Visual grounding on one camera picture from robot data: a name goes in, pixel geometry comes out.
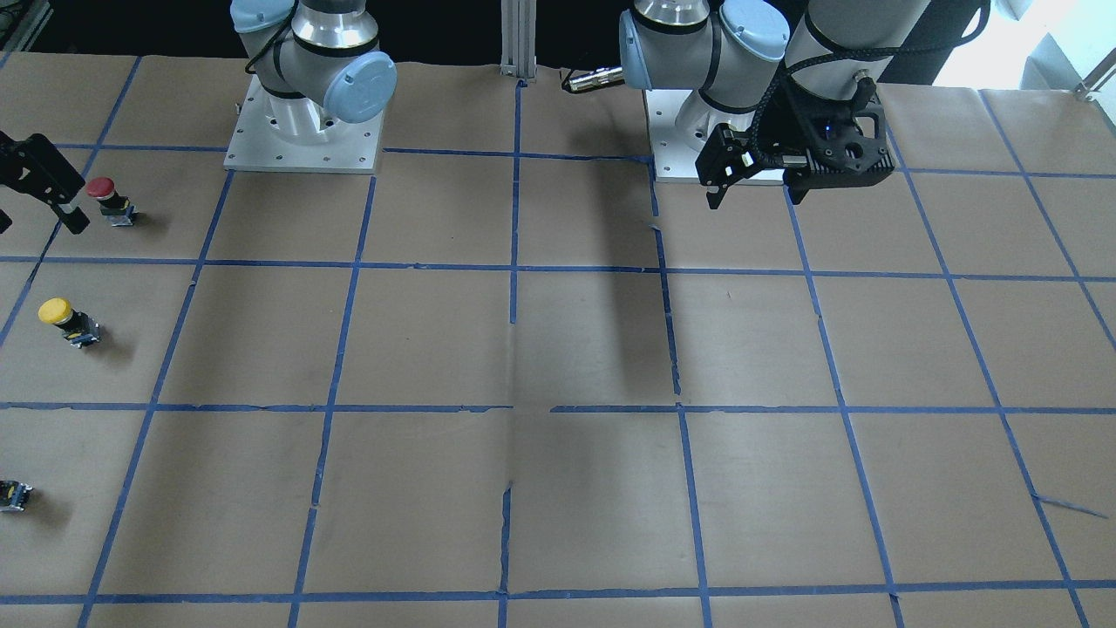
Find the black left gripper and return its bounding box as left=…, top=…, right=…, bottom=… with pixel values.
left=695, top=122, right=785, bottom=210

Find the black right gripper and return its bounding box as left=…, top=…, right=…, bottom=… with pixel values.
left=1, top=133, right=92, bottom=235

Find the yellow push button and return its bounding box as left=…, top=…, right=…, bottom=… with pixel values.
left=38, top=297, right=102, bottom=347

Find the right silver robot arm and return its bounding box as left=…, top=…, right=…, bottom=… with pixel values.
left=3, top=1, right=398, bottom=234

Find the red push button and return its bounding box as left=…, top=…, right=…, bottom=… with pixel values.
left=85, top=176, right=137, bottom=228

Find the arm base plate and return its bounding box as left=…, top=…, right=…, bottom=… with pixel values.
left=643, top=89, right=754, bottom=184
left=223, top=77, right=385, bottom=174

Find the aluminium frame post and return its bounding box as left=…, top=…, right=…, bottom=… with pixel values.
left=500, top=0, right=537, bottom=83

